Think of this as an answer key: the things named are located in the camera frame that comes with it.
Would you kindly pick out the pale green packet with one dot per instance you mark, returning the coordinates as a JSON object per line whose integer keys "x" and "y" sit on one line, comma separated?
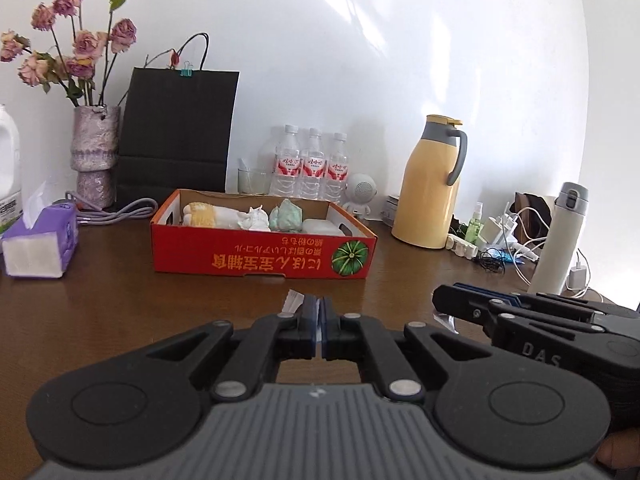
{"x": 287, "y": 215}

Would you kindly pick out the dried twig with red bud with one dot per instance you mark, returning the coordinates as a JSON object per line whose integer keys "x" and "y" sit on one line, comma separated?
{"x": 174, "y": 58}

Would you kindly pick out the black paper bag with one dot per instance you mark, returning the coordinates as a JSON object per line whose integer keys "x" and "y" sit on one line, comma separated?
{"x": 175, "y": 125}

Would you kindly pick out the white charger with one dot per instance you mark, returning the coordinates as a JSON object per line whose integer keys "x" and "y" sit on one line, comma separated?
{"x": 495, "y": 230}

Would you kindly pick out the white tissue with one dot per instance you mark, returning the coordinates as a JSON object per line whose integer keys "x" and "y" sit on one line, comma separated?
{"x": 257, "y": 220}

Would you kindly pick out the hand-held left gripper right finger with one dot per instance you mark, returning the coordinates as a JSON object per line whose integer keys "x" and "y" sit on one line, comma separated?
{"x": 327, "y": 317}

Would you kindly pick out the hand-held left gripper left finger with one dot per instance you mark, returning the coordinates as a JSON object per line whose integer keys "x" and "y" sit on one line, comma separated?
{"x": 310, "y": 317}

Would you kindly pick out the white tall flask grey lid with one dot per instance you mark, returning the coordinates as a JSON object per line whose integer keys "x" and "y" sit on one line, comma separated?
{"x": 555, "y": 250}

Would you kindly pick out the translucent cotton swab box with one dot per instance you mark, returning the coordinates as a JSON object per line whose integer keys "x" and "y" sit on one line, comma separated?
{"x": 320, "y": 226}

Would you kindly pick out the white usb adapter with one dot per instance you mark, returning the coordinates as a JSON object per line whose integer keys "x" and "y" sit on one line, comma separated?
{"x": 577, "y": 277}

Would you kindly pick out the yellow thermos jug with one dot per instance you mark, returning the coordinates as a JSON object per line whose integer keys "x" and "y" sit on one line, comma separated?
{"x": 425, "y": 195}

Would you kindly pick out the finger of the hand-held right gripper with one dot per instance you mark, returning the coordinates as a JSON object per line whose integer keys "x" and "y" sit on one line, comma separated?
{"x": 460, "y": 305}
{"x": 550, "y": 302}

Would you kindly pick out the white power strip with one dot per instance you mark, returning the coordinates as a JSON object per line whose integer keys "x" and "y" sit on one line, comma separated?
{"x": 462, "y": 246}

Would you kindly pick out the dark brown round object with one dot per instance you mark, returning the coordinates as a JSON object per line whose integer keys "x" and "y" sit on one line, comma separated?
{"x": 535, "y": 205}

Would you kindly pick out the dried pink rose bouquet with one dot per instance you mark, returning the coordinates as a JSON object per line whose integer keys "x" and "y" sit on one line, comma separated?
{"x": 85, "y": 42}

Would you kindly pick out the green binder clip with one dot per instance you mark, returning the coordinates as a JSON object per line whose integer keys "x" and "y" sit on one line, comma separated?
{"x": 186, "y": 72}

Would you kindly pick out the white detergent bottle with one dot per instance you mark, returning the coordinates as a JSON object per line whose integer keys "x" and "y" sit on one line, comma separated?
{"x": 9, "y": 160}

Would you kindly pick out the clear water bottle red label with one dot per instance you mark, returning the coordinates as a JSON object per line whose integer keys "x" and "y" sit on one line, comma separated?
{"x": 286, "y": 165}
{"x": 313, "y": 167}
{"x": 337, "y": 170}

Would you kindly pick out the white paper scrap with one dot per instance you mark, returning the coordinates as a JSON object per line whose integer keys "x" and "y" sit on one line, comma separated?
{"x": 292, "y": 302}

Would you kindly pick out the purple tissue box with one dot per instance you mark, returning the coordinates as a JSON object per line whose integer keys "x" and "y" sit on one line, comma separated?
{"x": 55, "y": 230}

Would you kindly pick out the clear glass cup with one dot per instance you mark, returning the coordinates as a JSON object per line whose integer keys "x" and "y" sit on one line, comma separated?
{"x": 255, "y": 182}

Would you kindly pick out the person's right hand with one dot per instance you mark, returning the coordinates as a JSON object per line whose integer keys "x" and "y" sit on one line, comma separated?
{"x": 620, "y": 452}

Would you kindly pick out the small white box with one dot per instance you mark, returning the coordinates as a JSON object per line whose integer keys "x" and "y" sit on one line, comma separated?
{"x": 391, "y": 207}

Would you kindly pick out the red cardboard box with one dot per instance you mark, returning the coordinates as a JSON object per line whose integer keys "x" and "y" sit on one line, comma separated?
{"x": 250, "y": 255}

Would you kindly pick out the white robot speaker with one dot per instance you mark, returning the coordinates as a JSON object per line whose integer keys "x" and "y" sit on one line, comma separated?
{"x": 362, "y": 190}

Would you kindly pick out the green spray bottle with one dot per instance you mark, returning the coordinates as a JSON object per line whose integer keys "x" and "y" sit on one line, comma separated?
{"x": 474, "y": 230}

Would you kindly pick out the white stirrer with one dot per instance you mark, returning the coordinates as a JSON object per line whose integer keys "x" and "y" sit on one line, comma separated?
{"x": 244, "y": 164}

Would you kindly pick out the purple textured vase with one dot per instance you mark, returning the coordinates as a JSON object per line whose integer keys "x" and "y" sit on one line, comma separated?
{"x": 95, "y": 135}

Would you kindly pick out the yellow and white plush toy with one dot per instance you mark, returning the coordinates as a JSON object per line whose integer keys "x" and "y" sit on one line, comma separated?
{"x": 210, "y": 215}

